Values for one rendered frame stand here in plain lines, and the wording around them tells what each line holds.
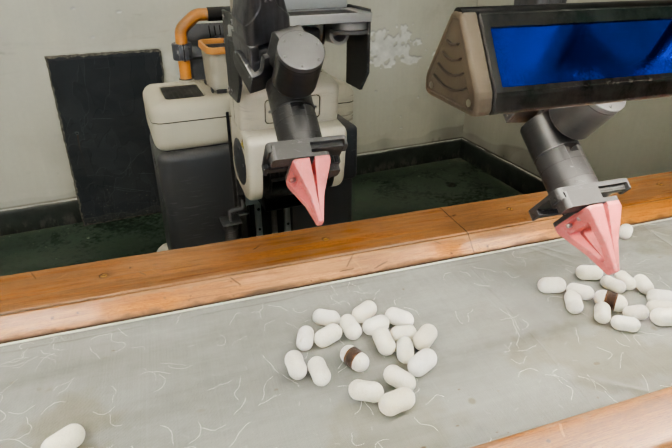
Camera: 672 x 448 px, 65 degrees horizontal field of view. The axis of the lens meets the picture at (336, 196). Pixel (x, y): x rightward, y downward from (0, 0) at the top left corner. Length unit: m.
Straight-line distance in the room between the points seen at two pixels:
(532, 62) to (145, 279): 0.53
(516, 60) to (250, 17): 0.37
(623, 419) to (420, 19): 2.49
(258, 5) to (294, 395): 0.45
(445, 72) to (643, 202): 0.65
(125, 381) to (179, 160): 0.83
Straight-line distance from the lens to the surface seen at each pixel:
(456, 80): 0.41
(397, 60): 2.85
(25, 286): 0.78
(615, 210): 0.67
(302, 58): 0.63
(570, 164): 0.67
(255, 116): 1.10
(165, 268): 0.74
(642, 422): 0.58
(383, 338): 0.60
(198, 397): 0.59
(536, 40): 0.43
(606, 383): 0.65
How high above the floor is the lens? 1.15
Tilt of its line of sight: 26 degrees down
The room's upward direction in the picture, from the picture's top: straight up
